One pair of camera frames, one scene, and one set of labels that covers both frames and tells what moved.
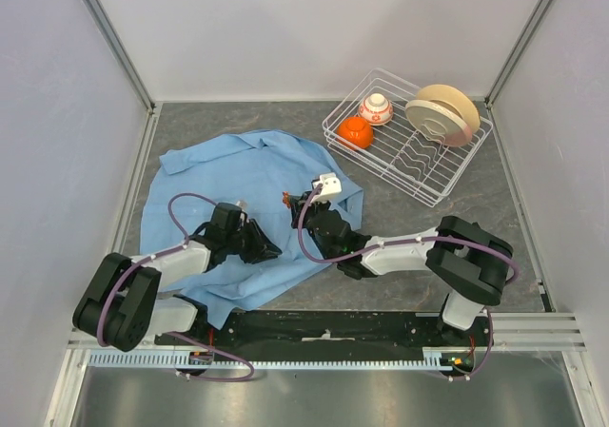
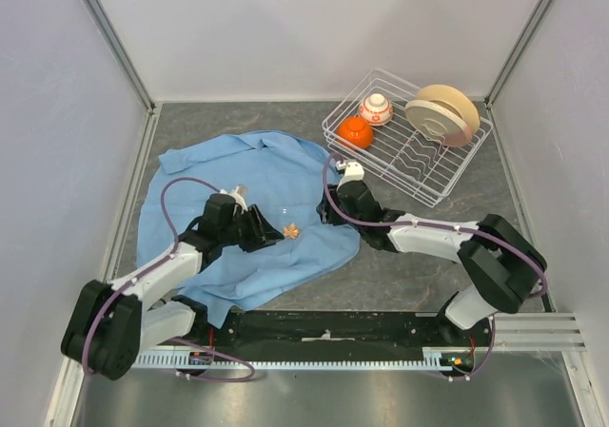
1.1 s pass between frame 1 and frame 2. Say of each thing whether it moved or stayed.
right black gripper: moved
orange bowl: stayed
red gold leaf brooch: moved
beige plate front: stayed
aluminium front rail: stayed
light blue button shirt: stayed
